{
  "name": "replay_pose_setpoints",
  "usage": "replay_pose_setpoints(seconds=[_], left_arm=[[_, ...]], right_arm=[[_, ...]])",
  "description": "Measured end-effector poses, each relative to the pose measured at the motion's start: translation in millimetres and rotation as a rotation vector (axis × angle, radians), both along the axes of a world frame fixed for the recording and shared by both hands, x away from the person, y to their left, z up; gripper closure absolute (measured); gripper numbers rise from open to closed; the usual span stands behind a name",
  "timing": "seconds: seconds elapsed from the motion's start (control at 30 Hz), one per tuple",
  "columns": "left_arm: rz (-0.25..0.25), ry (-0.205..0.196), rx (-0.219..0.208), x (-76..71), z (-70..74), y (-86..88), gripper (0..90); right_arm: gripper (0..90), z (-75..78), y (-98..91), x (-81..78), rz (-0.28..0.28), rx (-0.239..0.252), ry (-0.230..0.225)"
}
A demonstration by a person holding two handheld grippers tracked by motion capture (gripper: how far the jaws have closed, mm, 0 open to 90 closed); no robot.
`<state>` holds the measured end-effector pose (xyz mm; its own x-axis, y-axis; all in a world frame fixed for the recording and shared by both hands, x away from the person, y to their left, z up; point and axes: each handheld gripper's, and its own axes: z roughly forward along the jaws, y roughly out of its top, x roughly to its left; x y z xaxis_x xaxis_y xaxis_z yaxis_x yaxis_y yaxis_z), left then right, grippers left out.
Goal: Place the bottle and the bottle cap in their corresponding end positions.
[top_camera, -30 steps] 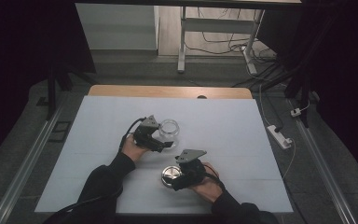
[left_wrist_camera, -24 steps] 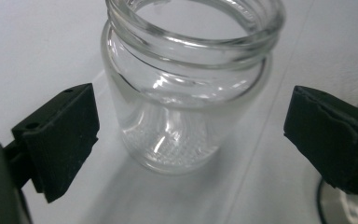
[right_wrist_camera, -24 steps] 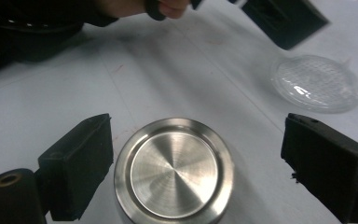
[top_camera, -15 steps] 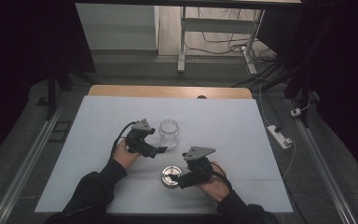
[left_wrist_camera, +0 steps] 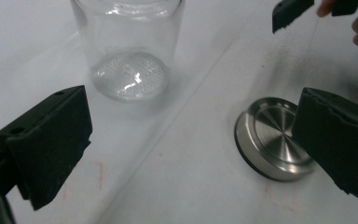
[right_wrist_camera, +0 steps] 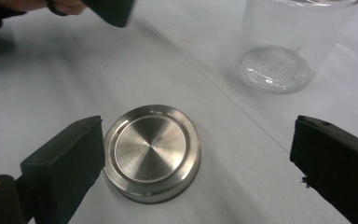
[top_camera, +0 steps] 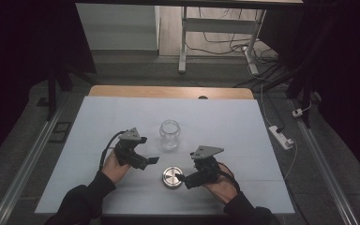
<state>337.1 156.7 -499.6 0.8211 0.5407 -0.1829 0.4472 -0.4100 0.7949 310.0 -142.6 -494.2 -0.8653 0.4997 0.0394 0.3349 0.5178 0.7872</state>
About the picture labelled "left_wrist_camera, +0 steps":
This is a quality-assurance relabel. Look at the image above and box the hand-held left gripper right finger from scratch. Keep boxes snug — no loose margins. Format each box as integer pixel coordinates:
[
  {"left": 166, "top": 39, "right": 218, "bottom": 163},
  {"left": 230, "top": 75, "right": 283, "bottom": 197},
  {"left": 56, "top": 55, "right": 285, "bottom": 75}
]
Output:
[{"left": 291, "top": 87, "right": 358, "bottom": 203}]

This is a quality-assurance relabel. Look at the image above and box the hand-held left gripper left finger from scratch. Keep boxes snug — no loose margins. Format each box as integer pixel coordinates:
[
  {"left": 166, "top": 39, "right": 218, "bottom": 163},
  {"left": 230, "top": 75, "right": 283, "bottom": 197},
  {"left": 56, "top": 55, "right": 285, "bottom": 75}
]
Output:
[{"left": 0, "top": 85, "right": 93, "bottom": 212}]

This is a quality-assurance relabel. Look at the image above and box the round steel jar lid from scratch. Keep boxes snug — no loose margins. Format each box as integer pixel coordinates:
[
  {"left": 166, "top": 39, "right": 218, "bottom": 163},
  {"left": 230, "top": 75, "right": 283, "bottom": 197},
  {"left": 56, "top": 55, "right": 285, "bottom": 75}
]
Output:
[{"left": 233, "top": 96, "right": 320, "bottom": 183}]

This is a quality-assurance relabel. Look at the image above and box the clear glass jar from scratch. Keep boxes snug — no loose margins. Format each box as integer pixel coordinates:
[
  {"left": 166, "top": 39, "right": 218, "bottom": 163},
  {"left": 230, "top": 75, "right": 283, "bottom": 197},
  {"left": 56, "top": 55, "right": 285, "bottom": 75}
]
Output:
[{"left": 69, "top": 0, "right": 186, "bottom": 104}]

